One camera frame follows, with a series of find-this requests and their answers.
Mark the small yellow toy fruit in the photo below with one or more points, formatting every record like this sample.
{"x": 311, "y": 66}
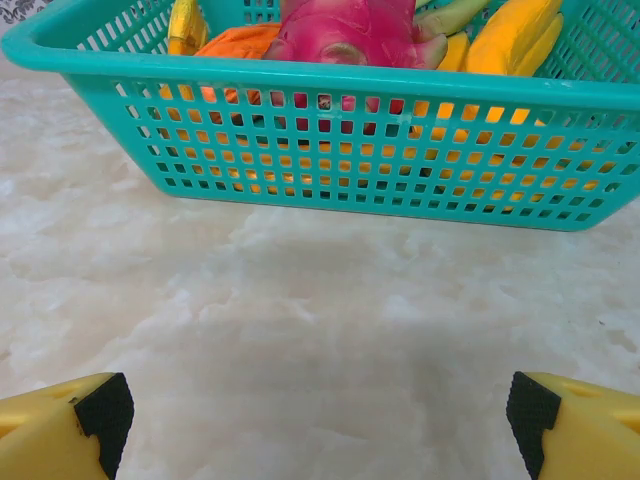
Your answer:
{"x": 186, "y": 25}

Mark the yellow banana bunch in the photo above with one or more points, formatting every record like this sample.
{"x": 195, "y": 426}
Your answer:
{"x": 510, "y": 40}

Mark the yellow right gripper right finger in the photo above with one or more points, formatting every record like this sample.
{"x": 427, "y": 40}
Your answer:
{"x": 590, "y": 440}

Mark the orange toy fruit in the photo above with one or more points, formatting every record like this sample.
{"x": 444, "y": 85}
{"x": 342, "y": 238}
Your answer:
{"x": 235, "y": 40}

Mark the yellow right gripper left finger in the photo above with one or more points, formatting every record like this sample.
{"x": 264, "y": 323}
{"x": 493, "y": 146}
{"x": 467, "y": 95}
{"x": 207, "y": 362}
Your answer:
{"x": 40, "y": 440}

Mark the teal plastic basket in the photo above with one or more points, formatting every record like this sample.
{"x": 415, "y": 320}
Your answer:
{"x": 350, "y": 80}

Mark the pink dragon fruit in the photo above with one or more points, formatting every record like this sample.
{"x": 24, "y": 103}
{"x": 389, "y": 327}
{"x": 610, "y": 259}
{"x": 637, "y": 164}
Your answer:
{"x": 350, "y": 25}

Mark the green toy vegetable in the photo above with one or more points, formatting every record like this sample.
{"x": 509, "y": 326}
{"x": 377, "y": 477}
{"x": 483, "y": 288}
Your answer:
{"x": 445, "y": 15}

